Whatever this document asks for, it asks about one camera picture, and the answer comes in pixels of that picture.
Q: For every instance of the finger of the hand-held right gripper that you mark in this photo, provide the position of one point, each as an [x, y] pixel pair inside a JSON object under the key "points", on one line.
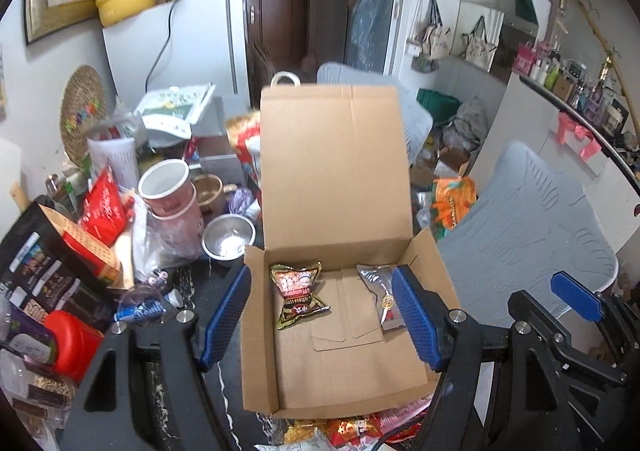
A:
{"points": [[575, 296], [575, 356]]}

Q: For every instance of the pink paper cup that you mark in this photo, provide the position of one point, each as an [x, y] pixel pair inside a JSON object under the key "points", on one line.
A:
{"points": [[165, 186], [182, 231]]}

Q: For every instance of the woven round mat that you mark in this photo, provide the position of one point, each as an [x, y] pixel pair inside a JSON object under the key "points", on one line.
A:
{"points": [[82, 111]]}

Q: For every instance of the beige tote bag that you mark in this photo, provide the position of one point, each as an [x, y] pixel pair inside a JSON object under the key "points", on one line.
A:
{"points": [[435, 38]]}

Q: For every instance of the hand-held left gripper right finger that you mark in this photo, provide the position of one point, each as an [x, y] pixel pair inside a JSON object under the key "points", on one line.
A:
{"points": [[415, 321]]}

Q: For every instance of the white fridge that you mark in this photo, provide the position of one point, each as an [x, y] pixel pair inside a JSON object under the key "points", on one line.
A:
{"points": [[200, 41]]}

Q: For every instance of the white printed paper cup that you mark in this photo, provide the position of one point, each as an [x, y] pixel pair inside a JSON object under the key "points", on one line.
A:
{"points": [[117, 161]]}

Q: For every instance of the red lid jar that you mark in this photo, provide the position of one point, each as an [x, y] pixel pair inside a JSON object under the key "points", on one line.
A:
{"points": [[75, 346]]}

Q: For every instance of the silver snack packet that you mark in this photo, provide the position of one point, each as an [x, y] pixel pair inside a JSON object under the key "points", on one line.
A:
{"points": [[375, 286]]}

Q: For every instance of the brass pot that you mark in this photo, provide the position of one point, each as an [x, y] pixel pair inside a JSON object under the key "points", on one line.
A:
{"points": [[207, 193]]}

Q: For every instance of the red yellow snack bag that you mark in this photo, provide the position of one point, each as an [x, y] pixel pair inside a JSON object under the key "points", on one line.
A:
{"points": [[245, 141]]}

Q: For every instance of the blue label plastic bottle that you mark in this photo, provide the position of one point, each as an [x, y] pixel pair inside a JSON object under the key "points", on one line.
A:
{"points": [[142, 311]]}

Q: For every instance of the orange snack bag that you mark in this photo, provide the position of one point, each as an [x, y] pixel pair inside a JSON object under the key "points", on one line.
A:
{"points": [[452, 206]]}

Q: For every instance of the black snack bag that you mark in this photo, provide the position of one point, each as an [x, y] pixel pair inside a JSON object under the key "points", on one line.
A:
{"points": [[35, 261]]}

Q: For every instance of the grey cloth pile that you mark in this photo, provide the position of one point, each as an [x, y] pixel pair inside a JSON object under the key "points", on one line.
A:
{"points": [[467, 123]]}

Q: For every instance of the green bag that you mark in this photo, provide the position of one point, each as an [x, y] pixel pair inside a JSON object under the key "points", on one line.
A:
{"points": [[437, 103]]}

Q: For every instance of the dark red snack packet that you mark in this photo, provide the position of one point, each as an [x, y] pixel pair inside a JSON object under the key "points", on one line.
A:
{"points": [[297, 296]]}

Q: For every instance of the row of cosmetic bottles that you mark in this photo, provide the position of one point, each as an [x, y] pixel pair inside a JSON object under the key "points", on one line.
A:
{"points": [[575, 76]]}

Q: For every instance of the brown cardboard box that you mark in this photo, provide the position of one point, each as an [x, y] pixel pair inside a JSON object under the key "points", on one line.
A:
{"points": [[330, 156]]}

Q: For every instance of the steel bowl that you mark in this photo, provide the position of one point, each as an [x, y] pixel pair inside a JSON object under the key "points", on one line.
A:
{"points": [[227, 238]]}

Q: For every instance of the clear plastic bag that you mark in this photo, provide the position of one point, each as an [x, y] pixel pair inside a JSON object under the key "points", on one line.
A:
{"points": [[160, 256]]}

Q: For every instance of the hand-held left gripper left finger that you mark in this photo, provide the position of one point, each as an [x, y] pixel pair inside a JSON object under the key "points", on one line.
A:
{"points": [[225, 318]]}

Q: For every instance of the brown door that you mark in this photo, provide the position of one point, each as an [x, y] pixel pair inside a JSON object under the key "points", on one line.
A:
{"points": [[277, 6]]}

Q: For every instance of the glass jar of nuts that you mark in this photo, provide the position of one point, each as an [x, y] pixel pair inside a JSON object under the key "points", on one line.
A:
{"points": [[35, 388]]}

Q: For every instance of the pile of snack packets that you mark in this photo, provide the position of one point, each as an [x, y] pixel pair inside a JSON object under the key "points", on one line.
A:
{"points": [[340, 431]]}

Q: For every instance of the white green printed box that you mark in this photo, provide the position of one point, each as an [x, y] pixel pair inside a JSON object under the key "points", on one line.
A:
{"points": [[172, 106]]}

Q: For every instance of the orange red snack box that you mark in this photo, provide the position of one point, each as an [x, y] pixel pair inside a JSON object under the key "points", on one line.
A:
{"points": [[87, 251]]}

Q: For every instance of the blue plastic cover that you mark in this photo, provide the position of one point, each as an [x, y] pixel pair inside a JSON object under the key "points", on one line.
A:
{"points": [[370, 26]]}

